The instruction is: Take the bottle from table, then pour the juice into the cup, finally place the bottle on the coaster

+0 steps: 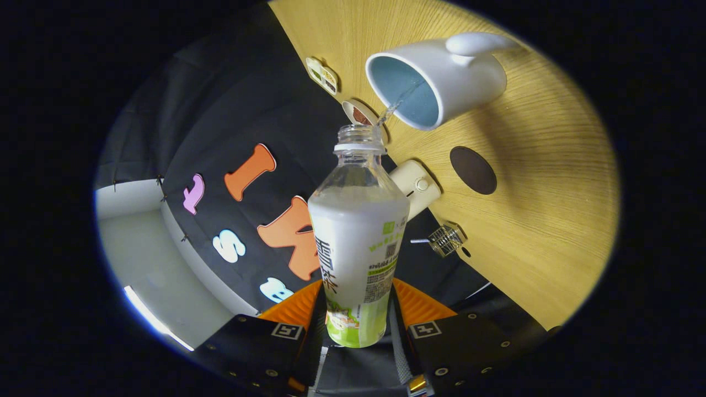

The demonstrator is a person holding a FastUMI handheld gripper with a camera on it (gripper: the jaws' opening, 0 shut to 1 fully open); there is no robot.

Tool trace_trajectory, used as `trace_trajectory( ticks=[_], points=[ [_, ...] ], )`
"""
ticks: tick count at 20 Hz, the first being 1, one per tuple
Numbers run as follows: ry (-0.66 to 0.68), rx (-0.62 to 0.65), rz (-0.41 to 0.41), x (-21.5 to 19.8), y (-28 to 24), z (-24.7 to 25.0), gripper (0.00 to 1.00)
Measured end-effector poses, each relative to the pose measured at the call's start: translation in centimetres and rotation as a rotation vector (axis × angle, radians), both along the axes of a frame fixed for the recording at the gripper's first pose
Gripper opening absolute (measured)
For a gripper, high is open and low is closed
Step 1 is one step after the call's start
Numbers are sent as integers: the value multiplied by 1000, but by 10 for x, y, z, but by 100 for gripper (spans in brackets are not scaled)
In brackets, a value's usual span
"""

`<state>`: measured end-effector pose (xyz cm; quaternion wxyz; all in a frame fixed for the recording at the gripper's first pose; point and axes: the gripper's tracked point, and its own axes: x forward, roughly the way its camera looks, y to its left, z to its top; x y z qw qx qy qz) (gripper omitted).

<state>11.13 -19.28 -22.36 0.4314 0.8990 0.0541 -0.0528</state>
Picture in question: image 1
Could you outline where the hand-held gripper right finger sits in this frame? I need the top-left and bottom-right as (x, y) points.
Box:
(389, 277), (552, 396)

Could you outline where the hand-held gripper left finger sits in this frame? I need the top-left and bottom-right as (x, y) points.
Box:
(193, 280), (327, 395)

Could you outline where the white green label juice bottle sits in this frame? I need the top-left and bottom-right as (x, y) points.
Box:
(307, 124), (411, 349)

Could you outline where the dark brown round coaster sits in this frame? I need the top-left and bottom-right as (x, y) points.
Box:
(450, 146), (498, 195)

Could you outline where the white cup with blue inside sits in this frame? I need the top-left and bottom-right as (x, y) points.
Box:
(365, 32), (516, 131)

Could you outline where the white toaster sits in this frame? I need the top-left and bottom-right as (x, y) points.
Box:
(389, 160), (442, 221)

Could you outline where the wooden table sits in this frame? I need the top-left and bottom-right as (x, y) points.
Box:
(269, 0), (621, 331)

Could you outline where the white oval plate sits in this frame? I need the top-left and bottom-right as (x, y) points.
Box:
(341, 99), (389, 145)

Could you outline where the white divided spice dish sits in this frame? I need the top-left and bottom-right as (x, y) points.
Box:
(305, 56), (339, 95)

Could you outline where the metal wire mesh holder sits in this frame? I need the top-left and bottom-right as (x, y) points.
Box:
(427, 222), (467, 258)

